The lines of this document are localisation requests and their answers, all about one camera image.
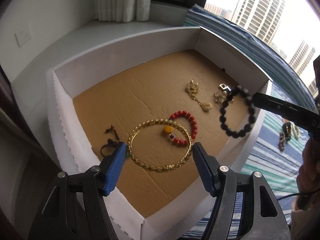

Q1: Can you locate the gold chain coin pendant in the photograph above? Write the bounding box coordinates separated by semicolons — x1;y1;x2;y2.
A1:
185;80;213;113

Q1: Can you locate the red bead bracelet amber bead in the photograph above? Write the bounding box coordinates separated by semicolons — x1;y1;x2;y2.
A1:
163;111;198;147

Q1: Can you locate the brown cord jade pendant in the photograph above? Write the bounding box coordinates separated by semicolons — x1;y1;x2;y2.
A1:
100;125;121;157

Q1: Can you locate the light wooden bead bracelet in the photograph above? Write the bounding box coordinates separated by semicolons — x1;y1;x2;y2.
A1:
278;130;286;152

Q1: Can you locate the white wall socket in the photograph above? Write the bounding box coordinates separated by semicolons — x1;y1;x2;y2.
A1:
15;27;31;47

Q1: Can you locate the gold bangle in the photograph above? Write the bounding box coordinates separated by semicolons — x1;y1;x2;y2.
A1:
127;119;193;173

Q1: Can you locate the striped blue green bedsheet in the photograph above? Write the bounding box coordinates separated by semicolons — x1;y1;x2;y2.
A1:
184;5;319;239

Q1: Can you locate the right hand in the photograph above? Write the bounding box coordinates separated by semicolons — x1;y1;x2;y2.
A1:
296;137;320;210

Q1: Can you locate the white curtain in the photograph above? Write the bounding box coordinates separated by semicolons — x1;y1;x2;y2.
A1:
94;0;151;23

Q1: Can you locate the pale green jade bangle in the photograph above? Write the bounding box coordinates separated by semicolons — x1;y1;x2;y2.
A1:
291;123;300;140

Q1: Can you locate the black bead bracelet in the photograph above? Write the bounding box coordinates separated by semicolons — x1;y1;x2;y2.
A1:
218;84;256;138

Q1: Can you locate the white cardboard box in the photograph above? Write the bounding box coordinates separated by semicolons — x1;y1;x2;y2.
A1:
46;27;272;239

